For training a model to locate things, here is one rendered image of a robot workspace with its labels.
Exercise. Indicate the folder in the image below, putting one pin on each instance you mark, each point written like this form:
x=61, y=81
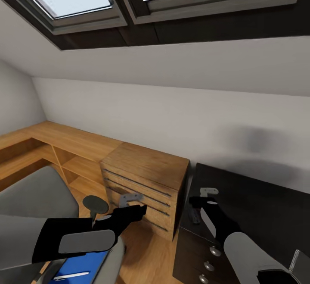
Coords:
x=91, y=263

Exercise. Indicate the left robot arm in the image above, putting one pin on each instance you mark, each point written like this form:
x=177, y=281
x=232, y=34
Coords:
x=25, y=240

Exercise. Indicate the swivel chair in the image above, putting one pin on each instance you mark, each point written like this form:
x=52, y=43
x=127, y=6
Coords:
x=44, y=194

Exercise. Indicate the notebook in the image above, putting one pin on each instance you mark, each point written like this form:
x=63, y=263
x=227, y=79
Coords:
x=300, y=267

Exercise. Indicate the mouse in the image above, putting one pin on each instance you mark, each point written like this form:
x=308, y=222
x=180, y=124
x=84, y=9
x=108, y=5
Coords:
x=194, y=216

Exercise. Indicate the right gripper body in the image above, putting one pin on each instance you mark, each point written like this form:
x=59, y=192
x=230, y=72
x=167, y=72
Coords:
x=196, y=201

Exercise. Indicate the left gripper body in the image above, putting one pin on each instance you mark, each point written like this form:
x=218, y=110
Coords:
x=133, y=213

